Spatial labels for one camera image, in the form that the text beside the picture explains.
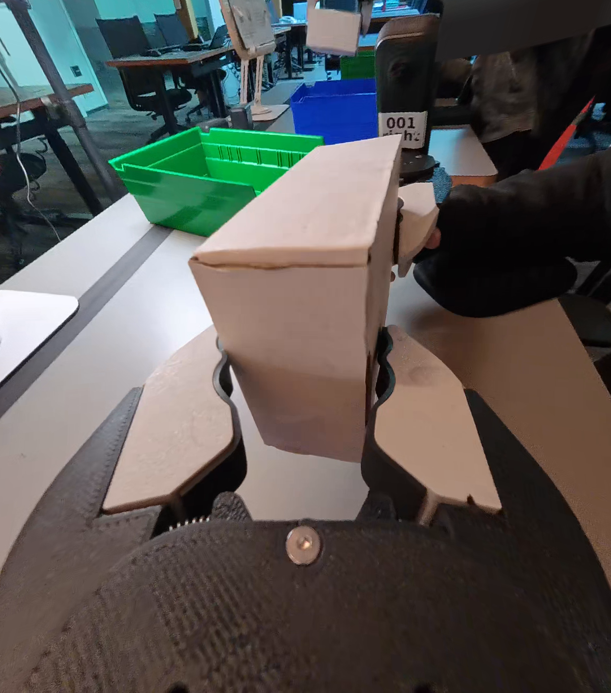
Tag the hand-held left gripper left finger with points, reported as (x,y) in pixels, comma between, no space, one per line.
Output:
(175,427)

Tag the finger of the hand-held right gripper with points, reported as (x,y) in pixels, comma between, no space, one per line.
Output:
(419,216)

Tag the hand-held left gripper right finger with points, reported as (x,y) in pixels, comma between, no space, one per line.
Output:
(435,433)

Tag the plain cardboard box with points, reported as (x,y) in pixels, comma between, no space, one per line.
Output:
(294,227)

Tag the person's right forearm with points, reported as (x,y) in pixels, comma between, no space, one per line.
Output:
(582,205)

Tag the white desk lamp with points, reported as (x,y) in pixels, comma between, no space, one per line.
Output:
(18,330)

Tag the long wooden office desk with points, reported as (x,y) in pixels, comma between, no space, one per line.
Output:
(175,57)

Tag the wooden desk with black legs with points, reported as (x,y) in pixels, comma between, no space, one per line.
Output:
(18,100)

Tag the person's right hand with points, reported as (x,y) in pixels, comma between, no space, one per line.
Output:
(479,254)

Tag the small green plastic bin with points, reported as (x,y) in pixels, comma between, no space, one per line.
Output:
(357,66)

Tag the white flat pad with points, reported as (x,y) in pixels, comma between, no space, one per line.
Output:
(462,154)

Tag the blue plastic bin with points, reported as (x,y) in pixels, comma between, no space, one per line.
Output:
(332,113)

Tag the small white cardboard box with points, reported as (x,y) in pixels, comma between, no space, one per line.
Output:
(333,31)

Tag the person's torso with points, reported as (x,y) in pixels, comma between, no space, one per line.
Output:
(527,81)

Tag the cardboard figure stand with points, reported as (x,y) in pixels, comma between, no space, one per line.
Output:
(251,32)

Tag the large green plastic bin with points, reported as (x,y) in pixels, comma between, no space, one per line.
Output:
(186,189)

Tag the black office chair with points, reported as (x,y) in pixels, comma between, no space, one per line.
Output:
(137,59)

